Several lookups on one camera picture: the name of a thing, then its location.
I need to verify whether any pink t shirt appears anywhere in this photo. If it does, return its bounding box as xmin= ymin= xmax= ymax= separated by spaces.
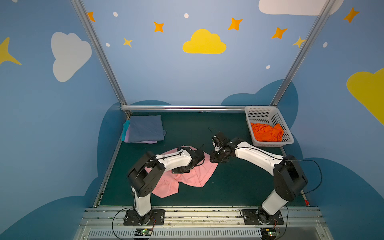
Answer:
xmin=152 ymin=152 xmax=218 ymax=198

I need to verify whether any white plastic laundry basket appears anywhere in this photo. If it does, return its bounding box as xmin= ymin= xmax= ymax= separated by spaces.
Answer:
xmin=245 ymin=106 xmax=294 ymax=148

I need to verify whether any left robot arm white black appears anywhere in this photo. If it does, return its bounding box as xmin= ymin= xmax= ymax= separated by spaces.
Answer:
xmin=128 ymin=147 xmax=205 ymax=219

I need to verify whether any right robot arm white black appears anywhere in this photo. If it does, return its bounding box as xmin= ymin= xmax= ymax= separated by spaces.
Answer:
xmin=210 ymin=132 xmax=308 ymax=224

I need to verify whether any orange t shirt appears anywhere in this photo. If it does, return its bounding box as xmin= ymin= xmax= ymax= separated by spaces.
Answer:
xmin=251 ymin=123 xmax=284 ymax=142

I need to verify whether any folded grey blue t shirt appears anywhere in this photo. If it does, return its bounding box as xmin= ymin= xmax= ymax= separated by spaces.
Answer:
xmin=129 ymin=115 xmax=166 ymax=142

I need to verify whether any folded lilac t shirt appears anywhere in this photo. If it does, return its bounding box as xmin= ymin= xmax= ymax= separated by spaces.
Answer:
xmin=123 ymin=129 xmax=157 ymax=144

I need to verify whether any folded teal t shirt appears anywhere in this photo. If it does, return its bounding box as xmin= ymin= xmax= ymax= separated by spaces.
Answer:
xmin=121 ymin=120 xmax=130 ymax=142

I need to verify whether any left green circuit board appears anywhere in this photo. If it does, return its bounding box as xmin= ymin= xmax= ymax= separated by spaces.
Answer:
xmin=134 ymin=228 xmax=153 ymax=238

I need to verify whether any green circuit board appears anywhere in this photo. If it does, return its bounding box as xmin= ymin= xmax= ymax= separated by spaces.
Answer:
xmin=260 ymin=228 xmax=279 ymax=240
xmin=134 ymin=228 xmax=153 ymax=238

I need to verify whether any right green circuit board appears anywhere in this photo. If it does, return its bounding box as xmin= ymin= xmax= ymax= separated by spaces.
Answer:
xmin=260 ymin=228 xmax=279 ymax=240

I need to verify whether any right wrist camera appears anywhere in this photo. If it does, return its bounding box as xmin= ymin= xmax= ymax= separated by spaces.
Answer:
xmin=212 ymin=135 xmax=222 ymax=149

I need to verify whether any aluminium frame back crossbar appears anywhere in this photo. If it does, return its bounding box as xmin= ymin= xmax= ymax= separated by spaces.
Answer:
xmin=121 ymin=105 xmax=245 ymax=112

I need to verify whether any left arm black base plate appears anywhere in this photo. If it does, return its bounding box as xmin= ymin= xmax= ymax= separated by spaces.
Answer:
xmin=123 ymin=210 xmax=165 ymax=226

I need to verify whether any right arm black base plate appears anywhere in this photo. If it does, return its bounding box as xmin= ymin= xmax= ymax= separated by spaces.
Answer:
xmin=240 ymin=208 xmax=285 ymax=225

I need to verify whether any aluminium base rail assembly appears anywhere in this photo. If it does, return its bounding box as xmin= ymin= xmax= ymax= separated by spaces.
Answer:
xmin=74 ymin=206 xmax=333 ymax=240

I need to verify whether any aluminium frame left post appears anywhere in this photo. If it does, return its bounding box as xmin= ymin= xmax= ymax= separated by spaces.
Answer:
xmin=71 ymin=0 xmax=132 ymax=119

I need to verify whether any aluminium frame post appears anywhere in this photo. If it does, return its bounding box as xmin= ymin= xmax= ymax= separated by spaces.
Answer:
xmin=71 ymin=0 xmax=132 ymax=119
xmin=270 ymin=0 xmax=337 ymax=107

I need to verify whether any aluminium frame right post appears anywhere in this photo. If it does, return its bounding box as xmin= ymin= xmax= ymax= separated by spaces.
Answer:
xmin=270 ymin=0 xmax=337 ymax=107

